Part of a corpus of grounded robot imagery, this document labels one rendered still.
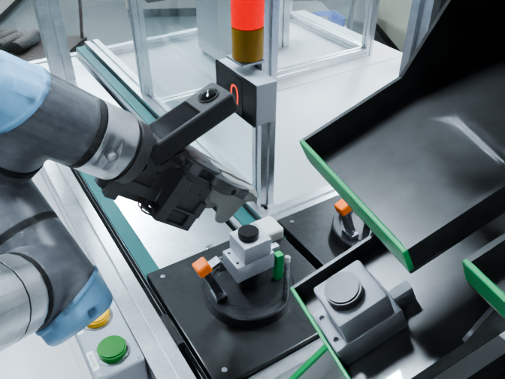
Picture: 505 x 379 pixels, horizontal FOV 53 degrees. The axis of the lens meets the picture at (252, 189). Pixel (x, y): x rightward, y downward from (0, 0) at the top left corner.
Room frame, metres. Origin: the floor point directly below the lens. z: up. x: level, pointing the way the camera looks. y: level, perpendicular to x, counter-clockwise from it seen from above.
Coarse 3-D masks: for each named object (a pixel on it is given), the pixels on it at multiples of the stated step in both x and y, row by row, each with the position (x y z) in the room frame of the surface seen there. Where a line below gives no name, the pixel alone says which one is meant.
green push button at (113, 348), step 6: (108, 336) 0.45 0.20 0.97; (114, 336) 0.45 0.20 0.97; (102, 342) 0.44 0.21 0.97; (108, 342) 0.44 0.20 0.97; (114, 342) 0.44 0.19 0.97; (120, 342) 0.44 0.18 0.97; (102, 348) 0.43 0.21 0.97; (108, 348) 0.43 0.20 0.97; (114, 348) 0.43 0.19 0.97; (120, 348) 0.43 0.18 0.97; (126, 348) 0.44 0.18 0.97; (102, 354) 0.42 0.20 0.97; (108, 354) 0.42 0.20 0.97; (114, 354) 0.42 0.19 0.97; (120, 354) 0.42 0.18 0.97; (102, 360) 0.42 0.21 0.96; (108, 360) 0.41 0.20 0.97; (114, 360) 0.42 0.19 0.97
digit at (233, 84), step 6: (228, 72) 0.76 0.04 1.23; (228, 78) 0.76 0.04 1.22; (234, 78) 0.74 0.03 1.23; (228, 84) 0.76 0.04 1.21; (234, 84) 0.74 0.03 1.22; (240, 84) 0.73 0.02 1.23; (228, 90) 0.76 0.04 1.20; (234, 90) 0.74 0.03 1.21; (240, 90) 0.73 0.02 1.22; (234, 96) 0.74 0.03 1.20; (240, 96) 0.73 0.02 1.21; (240, 102) 0.73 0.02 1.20; (240, 108) 0.73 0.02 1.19; (240, 114) 0.73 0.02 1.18
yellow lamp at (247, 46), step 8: (232, 32) 0.75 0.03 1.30; (240, 32) 0.74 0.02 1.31; (248, 32) 0.73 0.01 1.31; (256, 32) 0.74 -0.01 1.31; (232, 40) 0.75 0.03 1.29; (240, 40) 0.74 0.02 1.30; (248, 40) 0.73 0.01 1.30; (256, 40) 0.74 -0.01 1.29; (232, 48) 0.75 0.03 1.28; (240, 48) 0.74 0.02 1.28; (248, 48) 0.73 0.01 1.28; (256, 48) 0.74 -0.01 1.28; (232, 56) 0.75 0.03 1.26; (240, 56) 0.74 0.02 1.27; (248, 56) 0.73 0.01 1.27; (256, 56) 0.74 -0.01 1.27
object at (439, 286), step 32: (352, 256) 0.35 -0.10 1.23; (384, 256) 0.35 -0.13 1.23; (448, 256) 0.33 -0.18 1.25; (416, 288) 0.31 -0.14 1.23; (448, 288) 0.30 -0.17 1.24; (416, 320) 0.28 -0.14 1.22; (448, 320) 0.27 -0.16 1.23; (480, 320) 0.24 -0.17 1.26; (384, 352) 0.26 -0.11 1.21; (416, 352) 0.25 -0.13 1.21; (448, 352) 0.23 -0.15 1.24
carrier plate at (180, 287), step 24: (168, 288) 0.54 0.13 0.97; (192, 288) 0.54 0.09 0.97; (168, 312) 0.50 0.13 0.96; (192, 312) 0.50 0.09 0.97; (288, 312) 0.50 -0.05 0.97; (192, 336) 0.45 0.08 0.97; (216, 336) 0.45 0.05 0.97; (240, 336) 0.45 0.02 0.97; (264, 336) 0.45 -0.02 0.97; (288, 336) 0.45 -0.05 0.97; (312, 336) 0.45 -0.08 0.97; (216, 360) 0.41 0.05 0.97; (240, 360) 0.41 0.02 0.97; (264, 360) 0.41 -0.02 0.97
